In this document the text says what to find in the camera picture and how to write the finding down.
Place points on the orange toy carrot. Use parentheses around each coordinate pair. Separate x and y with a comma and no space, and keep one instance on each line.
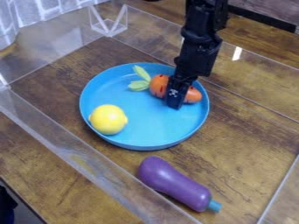
(156,85)

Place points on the black baseboard strip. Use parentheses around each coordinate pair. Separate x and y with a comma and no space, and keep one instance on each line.
(279,13)

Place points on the blue round plate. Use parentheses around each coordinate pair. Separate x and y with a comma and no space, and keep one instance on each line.
(156,126)

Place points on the white patterned curtain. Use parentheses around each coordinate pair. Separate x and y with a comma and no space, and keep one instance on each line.
(20,13)

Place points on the clear acrylic enclosure wall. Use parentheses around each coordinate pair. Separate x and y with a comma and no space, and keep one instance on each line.
(74,178)

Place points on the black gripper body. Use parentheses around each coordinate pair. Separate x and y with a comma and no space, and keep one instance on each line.
(196,58)

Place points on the purple toy eggplant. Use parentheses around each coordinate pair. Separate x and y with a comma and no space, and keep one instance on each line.
(162,178)

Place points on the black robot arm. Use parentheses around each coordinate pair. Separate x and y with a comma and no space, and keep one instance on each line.
(205,18)

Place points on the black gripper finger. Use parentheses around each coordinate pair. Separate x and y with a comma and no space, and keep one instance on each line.
(174,92)

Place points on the yellow toy lemon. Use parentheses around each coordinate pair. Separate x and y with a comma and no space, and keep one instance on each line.
(108,119)

